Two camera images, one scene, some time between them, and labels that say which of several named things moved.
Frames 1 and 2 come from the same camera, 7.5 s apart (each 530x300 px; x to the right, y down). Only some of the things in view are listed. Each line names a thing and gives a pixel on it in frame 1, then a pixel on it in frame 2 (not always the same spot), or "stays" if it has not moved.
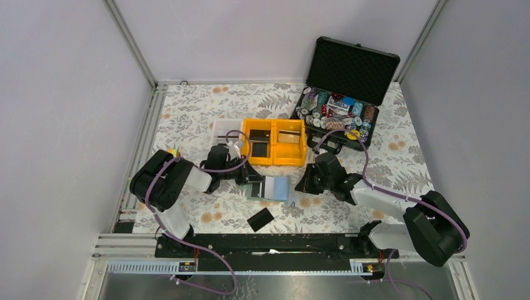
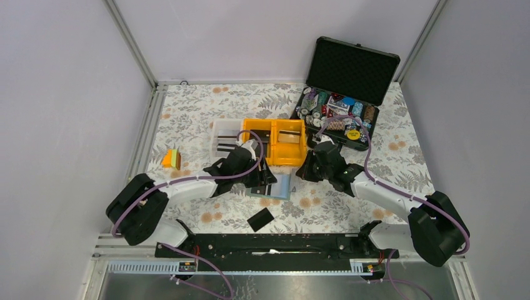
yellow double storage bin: (274, 142) stays
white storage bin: (226, 130) stays
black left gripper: (247, 174) → (267, 177)
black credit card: (260, 219) stays
